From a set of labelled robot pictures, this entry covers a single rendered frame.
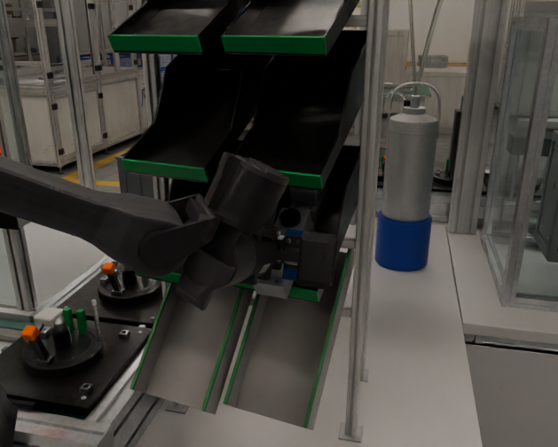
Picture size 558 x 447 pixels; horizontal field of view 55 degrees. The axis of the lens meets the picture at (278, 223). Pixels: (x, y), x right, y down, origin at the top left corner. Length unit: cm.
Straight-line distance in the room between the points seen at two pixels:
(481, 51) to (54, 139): 495
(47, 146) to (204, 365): 543
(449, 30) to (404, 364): 1023
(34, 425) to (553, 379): 114
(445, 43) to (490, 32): 942
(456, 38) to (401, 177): 977
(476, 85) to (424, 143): 38
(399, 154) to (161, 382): 91
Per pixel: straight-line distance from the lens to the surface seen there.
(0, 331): 129
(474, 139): 184
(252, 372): 87
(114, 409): 95
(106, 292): 124
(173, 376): 90
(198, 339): 90
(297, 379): 85
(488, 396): 152
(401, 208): 154
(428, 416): 109
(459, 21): 1122
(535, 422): 158
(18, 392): 102
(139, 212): 48
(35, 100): 616
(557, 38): 134
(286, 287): 68
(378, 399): 111
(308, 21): 73
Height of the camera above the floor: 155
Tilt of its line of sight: 21 degrees down
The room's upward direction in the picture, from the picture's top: straight up
